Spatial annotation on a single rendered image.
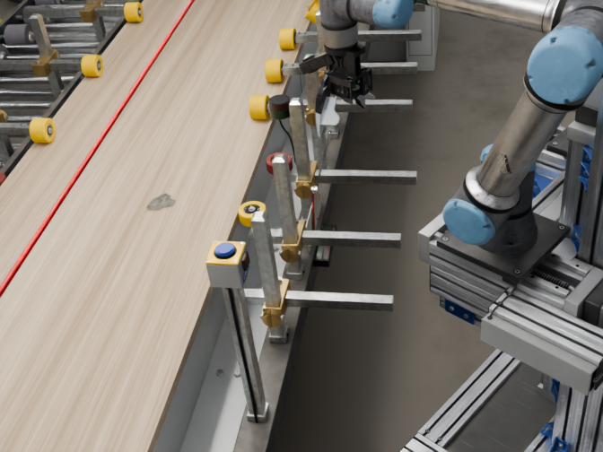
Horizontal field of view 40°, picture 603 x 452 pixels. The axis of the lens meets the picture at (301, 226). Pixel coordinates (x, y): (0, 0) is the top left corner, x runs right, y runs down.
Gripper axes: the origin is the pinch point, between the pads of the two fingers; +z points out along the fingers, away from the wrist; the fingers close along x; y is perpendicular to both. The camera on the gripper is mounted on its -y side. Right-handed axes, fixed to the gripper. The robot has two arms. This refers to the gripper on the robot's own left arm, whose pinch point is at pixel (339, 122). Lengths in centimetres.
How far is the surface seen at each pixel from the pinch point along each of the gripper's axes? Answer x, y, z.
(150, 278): -36, -38, 42
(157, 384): -58, -8, 42
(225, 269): -42.3, 5.1, 11.3
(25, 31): 37, -221, 48
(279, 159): 2.1, -24.5, 20.5
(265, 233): -18.7, -9.6, 24.5
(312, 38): 83, -89, 37
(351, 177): 33, -29, 46
